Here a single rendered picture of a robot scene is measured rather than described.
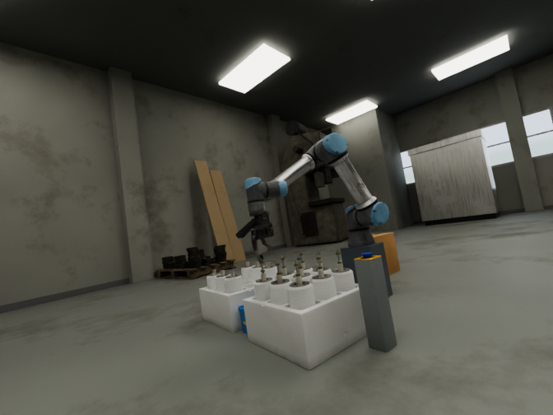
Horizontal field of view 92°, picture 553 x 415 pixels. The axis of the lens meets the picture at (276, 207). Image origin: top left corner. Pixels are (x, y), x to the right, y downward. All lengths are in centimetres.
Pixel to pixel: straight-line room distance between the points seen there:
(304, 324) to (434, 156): 660
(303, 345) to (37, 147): 422
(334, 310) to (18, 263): 390
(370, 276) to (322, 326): 24
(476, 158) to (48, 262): 764
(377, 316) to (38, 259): 401
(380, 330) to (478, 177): 624
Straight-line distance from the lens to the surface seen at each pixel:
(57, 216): 446
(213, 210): 475
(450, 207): 719
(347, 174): 141
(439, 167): 724
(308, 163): 145
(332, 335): 106
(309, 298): 100
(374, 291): 101
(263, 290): 117
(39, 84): 500
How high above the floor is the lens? 47
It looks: 5 degrees up
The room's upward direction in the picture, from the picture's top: 9 degrees counter-clockwise
